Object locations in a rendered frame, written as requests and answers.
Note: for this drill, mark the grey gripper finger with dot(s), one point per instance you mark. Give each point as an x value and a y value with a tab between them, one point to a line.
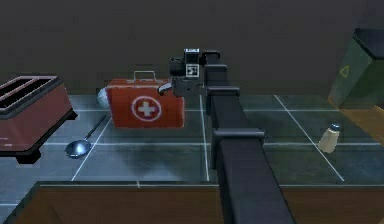
164	88

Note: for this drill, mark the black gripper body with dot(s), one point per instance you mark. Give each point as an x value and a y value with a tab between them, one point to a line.
186	87

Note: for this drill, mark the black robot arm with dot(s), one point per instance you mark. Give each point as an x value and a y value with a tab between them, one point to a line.
248	173

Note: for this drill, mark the red metal first aid case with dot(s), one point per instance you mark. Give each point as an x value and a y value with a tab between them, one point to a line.
146	108

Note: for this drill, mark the white round object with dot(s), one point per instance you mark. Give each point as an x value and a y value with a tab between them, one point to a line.
102	97

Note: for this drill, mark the dark metal ladle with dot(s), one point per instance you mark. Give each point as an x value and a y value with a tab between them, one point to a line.
77	148

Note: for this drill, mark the brown wooden counter cabinet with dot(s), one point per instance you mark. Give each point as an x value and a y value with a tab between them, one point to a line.
116	205

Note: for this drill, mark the red toaster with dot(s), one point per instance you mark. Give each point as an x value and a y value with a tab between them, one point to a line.
31	116

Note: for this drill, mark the cream salt shaker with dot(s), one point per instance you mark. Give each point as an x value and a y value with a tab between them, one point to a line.
329	140

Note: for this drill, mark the green bin with black lid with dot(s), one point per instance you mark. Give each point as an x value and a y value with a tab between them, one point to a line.
358	76

